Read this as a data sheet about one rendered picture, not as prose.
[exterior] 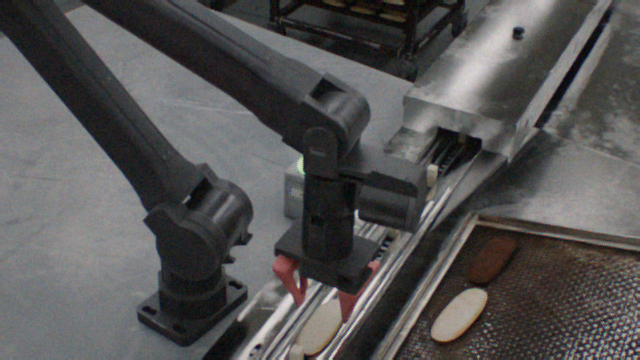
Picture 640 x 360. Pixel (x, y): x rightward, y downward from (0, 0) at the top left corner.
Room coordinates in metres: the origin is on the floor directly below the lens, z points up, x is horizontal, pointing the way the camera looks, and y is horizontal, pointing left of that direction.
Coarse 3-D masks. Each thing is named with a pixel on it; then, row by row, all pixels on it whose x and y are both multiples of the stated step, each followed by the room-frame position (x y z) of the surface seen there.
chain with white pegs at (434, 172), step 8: (464, 136) 1.23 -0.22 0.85; (456, 144) 1.23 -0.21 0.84; (456, 152) 1.21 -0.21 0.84; (448, 160) 1.18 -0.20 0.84; (432, 168) 1.11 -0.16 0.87; (440, 168) 1.16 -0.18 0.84; (432, 176) 1.10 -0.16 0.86; (432, 184) 1.10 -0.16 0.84; (392, 232) 0.98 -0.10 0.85; (384, 240) 0.97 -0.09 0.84; (392, 240) 0.98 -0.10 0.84; (384, 248) 0.96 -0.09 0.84; (296, 352) 0.73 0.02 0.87
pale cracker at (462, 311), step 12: (456, 300) 0.78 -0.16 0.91; (468, 300) 0.78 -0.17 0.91; (480, 300) 0.78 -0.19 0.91; (444, 312) 0.77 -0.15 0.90; (456, 312) 0.76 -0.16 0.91; (468, 312) 0.76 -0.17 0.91; (480, 312) 0.77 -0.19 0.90; (444, 324) 0.74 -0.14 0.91; (456, 324) 0.74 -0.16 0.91; (468, 324) 0.75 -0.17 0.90; (432, 336) 0.73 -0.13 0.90; (444, 336) 0.73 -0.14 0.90; (456, 336) 0.73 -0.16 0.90
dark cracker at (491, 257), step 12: (492, 240) 0.90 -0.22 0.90; (504, 240) 0.90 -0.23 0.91; (480, 252) 0.88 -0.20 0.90; (492, 252) 0.87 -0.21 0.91; (504, 252) 0.87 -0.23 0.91; (480, 264) 0.85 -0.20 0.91; (492, 264) 0.85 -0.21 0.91; (504, 264) 0.86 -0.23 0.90; (468, 276) 0.84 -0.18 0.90; (480, 276) 0.83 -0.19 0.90; (492, 276) 0.83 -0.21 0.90
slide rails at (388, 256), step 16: (448, 144) 1.21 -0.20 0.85; (464, 144) 1.21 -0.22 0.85; (432, 160) 1.16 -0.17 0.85; (464, 160) 1.16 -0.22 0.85; (448, 176) 1.12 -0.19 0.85; (432, 192) 1.08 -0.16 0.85; (400, 240) 0.96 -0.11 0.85; (384, 256) 0.93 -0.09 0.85; (384, 272) 0.89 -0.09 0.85; (336, 288) 0.86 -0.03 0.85; (368, 288) 0.86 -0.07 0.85; (320, 304) 0.83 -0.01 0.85; (304, 320) 0.80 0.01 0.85; (288, 336) 0.77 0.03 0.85; (336, 336) 0.78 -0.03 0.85; (288, 352) 0.75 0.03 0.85; (320, 352) 0.75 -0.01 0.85
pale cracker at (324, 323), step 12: (336, 300) 0.83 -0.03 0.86; (324, 312) 0.80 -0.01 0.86; (336, 312) 0.81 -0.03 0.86; (312, 324) 0.78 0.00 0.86; (324, 324) 0.78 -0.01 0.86; (336, 324) 0.79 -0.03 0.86; (300, 336) 0.77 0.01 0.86; (312, 336) 0.76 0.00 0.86; (324, 336) 0.76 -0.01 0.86; (312, 348) 0.75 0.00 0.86
